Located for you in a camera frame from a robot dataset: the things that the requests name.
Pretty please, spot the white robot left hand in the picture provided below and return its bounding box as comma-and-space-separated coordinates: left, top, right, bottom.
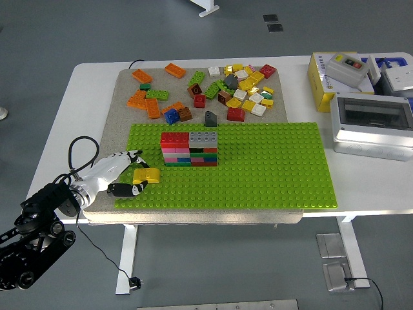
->
79, 149, 151, 203

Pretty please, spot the yellow curved toy brick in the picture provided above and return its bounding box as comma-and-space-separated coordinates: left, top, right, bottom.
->
132, 167, 161, 185

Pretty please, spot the red stacked toy brick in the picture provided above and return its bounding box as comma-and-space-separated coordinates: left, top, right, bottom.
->
160, 132, 190, 149

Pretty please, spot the orange long toy brick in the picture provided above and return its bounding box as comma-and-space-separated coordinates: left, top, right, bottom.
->
164, 63, 187, 79
145, 98, 161, 119
161, 101, 185, 116
131, 68, 154, 84
126, 89, 148, 110

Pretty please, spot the blue square toy brick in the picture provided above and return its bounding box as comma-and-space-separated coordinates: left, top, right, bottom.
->
164, 108, 181, 125

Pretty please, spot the grey stacked toy brick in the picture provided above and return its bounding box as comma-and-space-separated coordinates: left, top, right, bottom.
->
188, 130, 219, 149

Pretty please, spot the red curved toy brick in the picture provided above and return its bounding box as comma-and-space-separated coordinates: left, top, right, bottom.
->
227, 107, 247, 123

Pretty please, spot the green studded baseplate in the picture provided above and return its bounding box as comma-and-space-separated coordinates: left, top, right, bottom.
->
114, 121, 339, 211

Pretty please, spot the white table leg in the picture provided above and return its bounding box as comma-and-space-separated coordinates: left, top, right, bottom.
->
115, 224, 139, 295
335, 216, 371, 289

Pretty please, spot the grey-brown table mat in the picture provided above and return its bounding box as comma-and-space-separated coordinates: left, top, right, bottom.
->
82, 67, 306, 225

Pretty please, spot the white furniture foot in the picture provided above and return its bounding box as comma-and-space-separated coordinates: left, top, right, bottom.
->
188, 0, 221, 18

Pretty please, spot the yellow cardboard box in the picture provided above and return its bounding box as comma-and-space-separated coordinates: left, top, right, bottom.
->
306, 51, 377, 113

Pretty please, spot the metal floor plate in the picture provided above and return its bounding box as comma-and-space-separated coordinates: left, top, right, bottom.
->
322, 262, 358, 293
315, 232, 348, 258

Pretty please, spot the white plastic box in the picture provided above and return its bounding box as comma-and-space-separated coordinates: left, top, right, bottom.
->
367, 54, 388, 85

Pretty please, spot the blue plastic bin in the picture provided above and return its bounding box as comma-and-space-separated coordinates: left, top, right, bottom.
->
359, 55, 408, 70

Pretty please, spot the multicolour brick wall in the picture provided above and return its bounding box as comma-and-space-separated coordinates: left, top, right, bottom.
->
161, 143, 219, 168

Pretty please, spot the black plug with cord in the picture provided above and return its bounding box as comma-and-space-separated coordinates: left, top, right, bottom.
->
76, 208, 145, 291

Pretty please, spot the grey push-button switch box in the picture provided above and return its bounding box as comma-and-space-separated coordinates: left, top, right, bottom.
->
324, 52, 370, 90

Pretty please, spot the black floor cable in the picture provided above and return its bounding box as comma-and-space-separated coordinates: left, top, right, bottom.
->
343, 276, 385, 310

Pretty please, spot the grey enclosure with clear lid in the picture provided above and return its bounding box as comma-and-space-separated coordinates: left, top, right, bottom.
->
329, 92, 413, 162

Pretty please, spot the white wall socket panel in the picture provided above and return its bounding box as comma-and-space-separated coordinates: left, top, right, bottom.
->
381, 66, 413, 91

